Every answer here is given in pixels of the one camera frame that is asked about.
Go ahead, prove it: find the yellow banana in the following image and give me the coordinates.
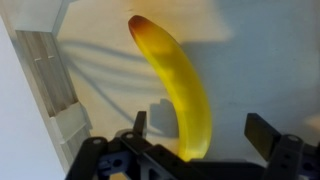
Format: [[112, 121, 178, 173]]
[[127, 14, 213, 163]]

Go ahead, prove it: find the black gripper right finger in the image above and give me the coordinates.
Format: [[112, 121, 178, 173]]
[[244, 112, 320, 180]]

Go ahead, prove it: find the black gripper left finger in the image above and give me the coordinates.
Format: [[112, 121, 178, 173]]
[[66, 110, 208, 180]]

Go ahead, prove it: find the light wooden slotted tray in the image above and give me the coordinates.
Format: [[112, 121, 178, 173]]
[[0, 0, 320, 168]]

